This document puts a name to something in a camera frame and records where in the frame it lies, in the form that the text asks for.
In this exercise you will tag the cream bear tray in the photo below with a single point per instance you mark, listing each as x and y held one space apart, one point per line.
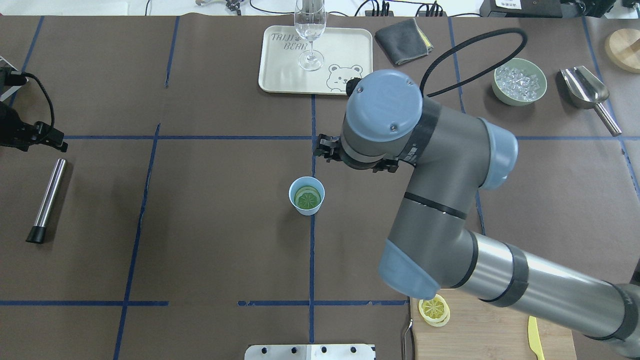
347 52

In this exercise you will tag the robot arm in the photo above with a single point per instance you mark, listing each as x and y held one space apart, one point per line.
453 155

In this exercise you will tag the wooden cutting board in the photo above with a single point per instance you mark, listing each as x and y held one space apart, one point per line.
476 331

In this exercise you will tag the white wire cup rack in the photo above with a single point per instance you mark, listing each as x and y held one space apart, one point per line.
6 90

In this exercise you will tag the wooden paper towel stand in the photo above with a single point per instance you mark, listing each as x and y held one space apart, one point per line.
623 49

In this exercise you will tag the steel ice scoop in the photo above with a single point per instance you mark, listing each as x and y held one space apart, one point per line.
586 91

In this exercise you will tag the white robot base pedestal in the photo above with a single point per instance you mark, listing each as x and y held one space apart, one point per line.
335 351

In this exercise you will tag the clear wine glass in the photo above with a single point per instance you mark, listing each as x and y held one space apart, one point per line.
310 21

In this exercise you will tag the steel muddler black tip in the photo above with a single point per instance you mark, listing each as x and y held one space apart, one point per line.
38 231

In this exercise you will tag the green bowl of ice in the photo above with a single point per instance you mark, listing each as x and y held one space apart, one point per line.
519 82

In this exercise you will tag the light blue plastic cup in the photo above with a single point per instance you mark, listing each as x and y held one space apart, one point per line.
306 181

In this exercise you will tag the yellow plastic knife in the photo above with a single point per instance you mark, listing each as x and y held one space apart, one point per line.
534 339

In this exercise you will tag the grey folded cloth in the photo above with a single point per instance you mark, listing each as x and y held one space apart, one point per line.
403 42

